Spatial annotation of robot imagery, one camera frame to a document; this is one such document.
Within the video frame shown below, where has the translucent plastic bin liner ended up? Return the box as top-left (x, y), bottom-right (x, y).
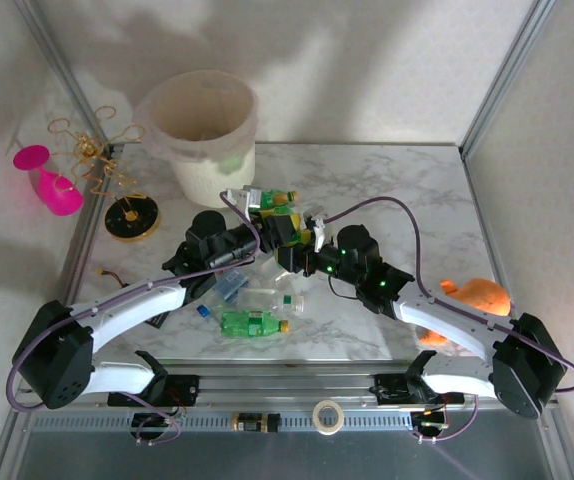
top-left (131, 69), bottom-right (261, 174)

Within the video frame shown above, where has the aluminium rail frame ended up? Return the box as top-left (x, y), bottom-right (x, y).
top-left (12, 363), bottom-right (559, 414)

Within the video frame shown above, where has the small black circuit board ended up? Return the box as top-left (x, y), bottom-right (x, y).
top-left (130, 412), bottom-right (178, 432)
top-left (411, 410), bottom-right (451, 434)

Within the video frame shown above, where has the orange plush toy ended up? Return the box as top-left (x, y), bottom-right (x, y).
top-left (419, 278), bottom-right (513, 347)

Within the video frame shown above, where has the white tape roll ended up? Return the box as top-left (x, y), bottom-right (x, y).
top-left (311, 399), bottom-right (346, 435)

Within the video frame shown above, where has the pink plastic goblet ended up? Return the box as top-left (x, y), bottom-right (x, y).
top-left (12, 143), bottom-right (85, 217)

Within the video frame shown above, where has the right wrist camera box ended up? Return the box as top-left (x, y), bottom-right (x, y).
top-left (300, 202), bottom-right (329, 251)

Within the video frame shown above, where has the cream waste bin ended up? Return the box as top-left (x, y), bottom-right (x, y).
top-left (134, 69), bottom-right (261, 209)

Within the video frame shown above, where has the blue tinted square bottle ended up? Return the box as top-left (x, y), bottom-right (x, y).
top-left (214, 269), bottom-right (251, 305)

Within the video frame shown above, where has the red wire yellow connector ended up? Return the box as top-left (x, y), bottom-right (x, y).
top-left (96, 268), bottom-right (127, 289)

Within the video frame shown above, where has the gold wire stand black base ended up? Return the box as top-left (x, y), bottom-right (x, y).
top-left (46, 104), bottom-right (162, 245)

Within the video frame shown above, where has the grey slotted cable duct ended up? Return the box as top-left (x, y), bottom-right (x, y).
top-left (26, 410), bottom-right (543, 434)

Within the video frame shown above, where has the purple cable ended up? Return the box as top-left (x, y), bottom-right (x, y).
top-left (6, 191), bottom-right (261, 447)
top-left (324, 197), bottom-right (574, 444)

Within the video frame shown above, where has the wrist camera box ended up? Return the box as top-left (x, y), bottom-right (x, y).
top-left (226, 185), bottom-right (263, 211)
top-left (300, 202), bottom-right (329, 251)

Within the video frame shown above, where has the clear bottle green cap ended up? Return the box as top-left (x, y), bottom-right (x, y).
top-left (236, 288), bottom-right (306, 316)

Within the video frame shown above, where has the aluminium corner post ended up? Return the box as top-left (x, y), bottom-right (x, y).
top-left (459, 0), bottom-right (553, 161)
top-left (14, 0), bottom-right (118, 157)

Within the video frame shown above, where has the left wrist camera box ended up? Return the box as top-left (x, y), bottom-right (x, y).
top-left (226, 185), bottom-right (263, 211)

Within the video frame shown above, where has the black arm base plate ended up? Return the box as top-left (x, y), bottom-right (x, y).
top-left (106, 373), bottom-right (201, 407)
top-left (374, 372), bottom-right (467, 405)

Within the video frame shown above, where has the green bottle yellow cap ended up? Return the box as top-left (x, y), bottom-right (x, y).
top-left (256, 188), bottom-right (301, 209)
top-left (220, 309), bottom-right (291, 340)
top-left (286, 227), bottom-right (314, 254)

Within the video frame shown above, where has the black gold cylinder device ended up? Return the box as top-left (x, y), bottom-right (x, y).
top-left (230, 410), bottom-right (282, 434)

